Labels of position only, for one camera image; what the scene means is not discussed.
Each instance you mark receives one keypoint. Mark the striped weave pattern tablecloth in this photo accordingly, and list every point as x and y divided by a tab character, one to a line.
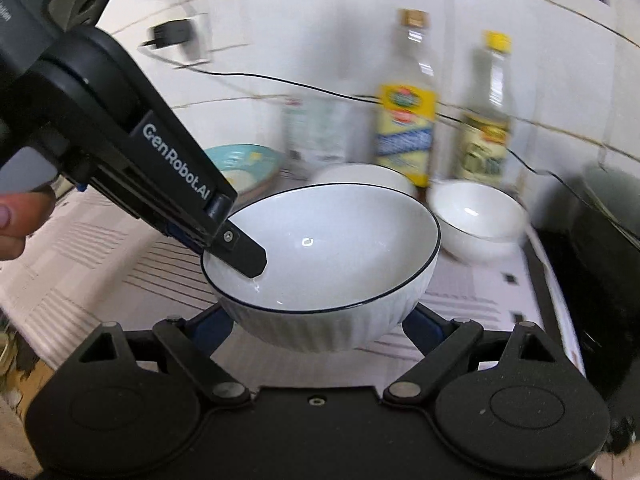
125	255

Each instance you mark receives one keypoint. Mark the white seasoning bag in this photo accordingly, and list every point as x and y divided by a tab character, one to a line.
315	130

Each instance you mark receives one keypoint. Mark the black charger plug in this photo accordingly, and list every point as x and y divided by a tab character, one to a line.
172	34

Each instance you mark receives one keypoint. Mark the yellow label cooking wine bottle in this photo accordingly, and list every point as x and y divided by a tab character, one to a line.
405	120

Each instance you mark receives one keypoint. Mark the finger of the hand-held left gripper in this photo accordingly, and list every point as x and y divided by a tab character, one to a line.
140	200
190	160

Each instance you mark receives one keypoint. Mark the person's left hand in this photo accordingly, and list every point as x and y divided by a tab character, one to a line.
20	225

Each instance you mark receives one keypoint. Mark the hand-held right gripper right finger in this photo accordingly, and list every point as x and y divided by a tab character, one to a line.
425	335

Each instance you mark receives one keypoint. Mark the white wall socket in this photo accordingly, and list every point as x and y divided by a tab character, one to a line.
200	40

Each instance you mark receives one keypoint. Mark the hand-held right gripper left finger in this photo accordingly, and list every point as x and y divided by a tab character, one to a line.
215	330

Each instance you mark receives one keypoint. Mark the white bowl with dark rim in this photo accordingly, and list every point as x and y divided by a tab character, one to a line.
325	250
475	215
360	177

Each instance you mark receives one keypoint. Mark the yellow cap vinegar bottle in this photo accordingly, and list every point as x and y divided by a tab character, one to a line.
485	140

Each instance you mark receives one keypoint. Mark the dark cooking pot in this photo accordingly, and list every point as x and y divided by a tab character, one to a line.
605	260

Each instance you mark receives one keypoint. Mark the blue fried egg plate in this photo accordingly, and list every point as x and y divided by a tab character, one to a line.
235	157

